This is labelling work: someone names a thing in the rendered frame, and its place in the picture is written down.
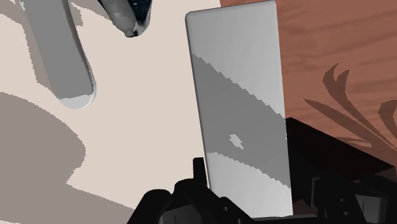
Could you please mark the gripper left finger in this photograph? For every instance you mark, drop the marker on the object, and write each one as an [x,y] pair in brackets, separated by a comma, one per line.
[186,204]

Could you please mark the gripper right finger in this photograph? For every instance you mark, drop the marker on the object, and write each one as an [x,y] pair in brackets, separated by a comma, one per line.
[328,173]

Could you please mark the grey flat rectangular slab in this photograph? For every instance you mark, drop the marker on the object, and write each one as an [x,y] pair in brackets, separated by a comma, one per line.
[238,102]

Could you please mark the grey long rounded bar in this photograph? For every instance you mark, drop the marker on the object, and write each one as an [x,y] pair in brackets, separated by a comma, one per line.
[63,59]

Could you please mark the grey and black curved object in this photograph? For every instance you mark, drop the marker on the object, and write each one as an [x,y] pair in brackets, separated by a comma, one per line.
[128,17]

